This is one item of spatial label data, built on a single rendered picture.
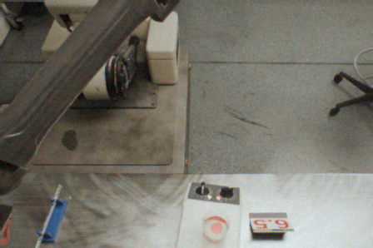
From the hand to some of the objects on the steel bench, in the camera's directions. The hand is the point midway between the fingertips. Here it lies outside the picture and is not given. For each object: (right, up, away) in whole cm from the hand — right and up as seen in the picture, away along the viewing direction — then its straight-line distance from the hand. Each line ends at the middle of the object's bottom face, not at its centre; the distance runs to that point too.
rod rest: (+5, 0, +14) cm, 15 cm away
